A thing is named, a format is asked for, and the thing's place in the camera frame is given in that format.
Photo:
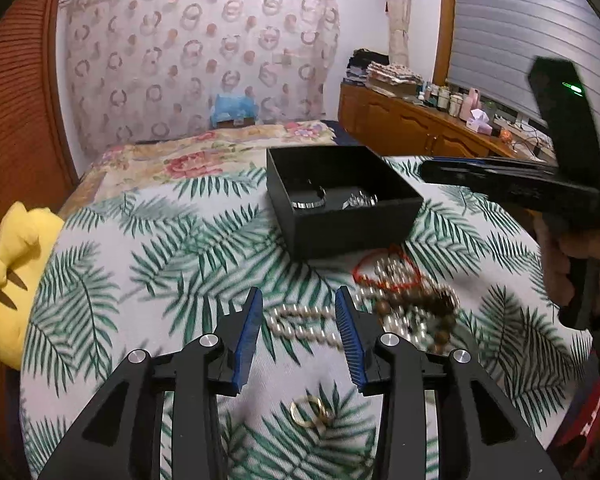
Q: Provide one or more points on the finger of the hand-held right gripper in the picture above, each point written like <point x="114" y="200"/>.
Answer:
<point x="460" y="176"/>
<point x="472" y="161"/>

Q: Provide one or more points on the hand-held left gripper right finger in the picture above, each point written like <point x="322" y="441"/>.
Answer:
<point x="352" y="342"/>

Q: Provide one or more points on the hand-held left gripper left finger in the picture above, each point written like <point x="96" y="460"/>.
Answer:
<point x="247" y="340"/>

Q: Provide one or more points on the pile of bead jewelry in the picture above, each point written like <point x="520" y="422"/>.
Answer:
<point x="380" y="272"/>

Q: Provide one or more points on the black jewelry box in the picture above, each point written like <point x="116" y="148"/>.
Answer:
<point x="325" y="225"/>

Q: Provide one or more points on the silver spiky jewelry piece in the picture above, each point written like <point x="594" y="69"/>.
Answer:
<point x="360" y="201"/>

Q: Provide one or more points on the person's right hand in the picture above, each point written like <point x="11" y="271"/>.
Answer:
<point x="555" y="265"/>

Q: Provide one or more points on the pink tissue box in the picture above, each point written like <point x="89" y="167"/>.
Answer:
<point x="480" y="121"/>

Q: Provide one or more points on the small orange object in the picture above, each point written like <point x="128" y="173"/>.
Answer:
<point x="506" y="136"/>

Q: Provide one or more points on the pink bottle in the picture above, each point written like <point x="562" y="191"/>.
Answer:
<point x="472" y="100"/>

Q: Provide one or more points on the row of cosmetic bottles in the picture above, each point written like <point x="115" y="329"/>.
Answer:
<point x="442" y="95"/>

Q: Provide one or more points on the wooden cabinet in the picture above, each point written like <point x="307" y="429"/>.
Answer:
<point x="395" y="120"/>

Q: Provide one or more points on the green leaf print cloth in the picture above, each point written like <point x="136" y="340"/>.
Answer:
<point x="180" y="260"/>

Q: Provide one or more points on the navy bed sheet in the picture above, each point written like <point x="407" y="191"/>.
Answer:
<point x="352" y="140"/>

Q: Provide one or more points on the patterned folded cloth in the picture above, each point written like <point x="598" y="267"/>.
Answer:
<point x="395" y="75"/>

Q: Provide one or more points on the grey window blind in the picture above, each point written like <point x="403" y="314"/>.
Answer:
<point x="505" y="30"/>

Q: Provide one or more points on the silver bangle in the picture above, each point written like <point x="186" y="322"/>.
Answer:
<point x="307" y="204"/>

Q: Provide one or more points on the stack of dark folded clothes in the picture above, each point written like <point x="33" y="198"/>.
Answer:
<point x="362" y="62"/>

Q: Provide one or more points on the cream lace curtain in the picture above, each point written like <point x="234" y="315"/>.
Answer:
<point x="399" y="20"/>

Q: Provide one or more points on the floral blanket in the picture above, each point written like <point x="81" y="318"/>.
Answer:
<point x="180" y="160"/>

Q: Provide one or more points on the blue plastic bag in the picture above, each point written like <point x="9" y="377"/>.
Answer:
<point x="235" y="105"/>

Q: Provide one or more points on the yellow plush toy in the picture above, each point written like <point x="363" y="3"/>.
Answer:
<point x="15" y="270"/>

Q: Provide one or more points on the wooden slatted wardrobe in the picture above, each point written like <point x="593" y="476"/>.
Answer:
<point x="15" y="110"/>

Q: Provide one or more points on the wooden window frame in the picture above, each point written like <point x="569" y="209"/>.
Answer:
<point x="444" y="25"/>

